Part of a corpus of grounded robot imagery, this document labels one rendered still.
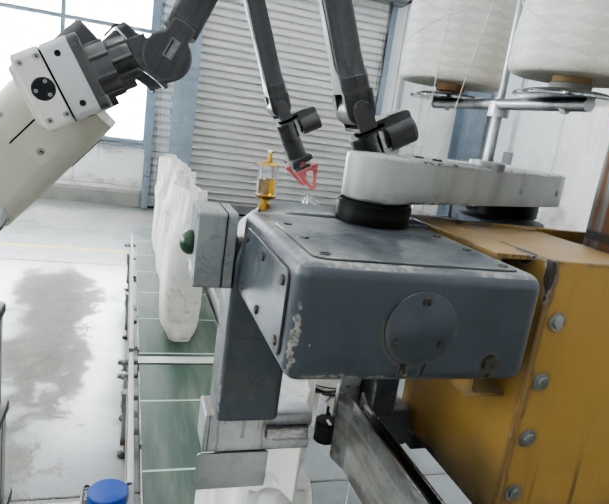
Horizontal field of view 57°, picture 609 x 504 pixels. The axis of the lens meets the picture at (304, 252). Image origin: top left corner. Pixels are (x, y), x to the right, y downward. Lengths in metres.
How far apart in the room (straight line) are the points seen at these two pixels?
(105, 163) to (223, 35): 2.38
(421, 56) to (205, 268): 0.45
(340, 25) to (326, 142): 7.55
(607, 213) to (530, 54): 0.28
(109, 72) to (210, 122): 7.22
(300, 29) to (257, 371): 7.92
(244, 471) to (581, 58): 0.63
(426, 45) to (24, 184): 0.77
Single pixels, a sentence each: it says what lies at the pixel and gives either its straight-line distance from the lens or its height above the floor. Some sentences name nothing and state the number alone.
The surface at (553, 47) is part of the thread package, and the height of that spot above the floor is 1.55.
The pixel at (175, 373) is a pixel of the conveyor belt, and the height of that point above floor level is 0.38.
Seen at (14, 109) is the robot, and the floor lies 1.39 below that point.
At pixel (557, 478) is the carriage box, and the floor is 1.08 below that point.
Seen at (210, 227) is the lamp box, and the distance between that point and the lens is 0.64.
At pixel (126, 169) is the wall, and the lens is 8.22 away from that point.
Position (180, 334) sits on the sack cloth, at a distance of 2.71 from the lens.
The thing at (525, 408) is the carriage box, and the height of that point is 1.17.
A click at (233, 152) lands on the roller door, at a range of 8.25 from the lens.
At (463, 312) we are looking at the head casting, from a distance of 0.51.
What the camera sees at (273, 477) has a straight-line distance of 1.05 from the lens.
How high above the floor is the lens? 1.44
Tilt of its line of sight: 13 degrees down
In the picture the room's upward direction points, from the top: 8 degrees clockwise
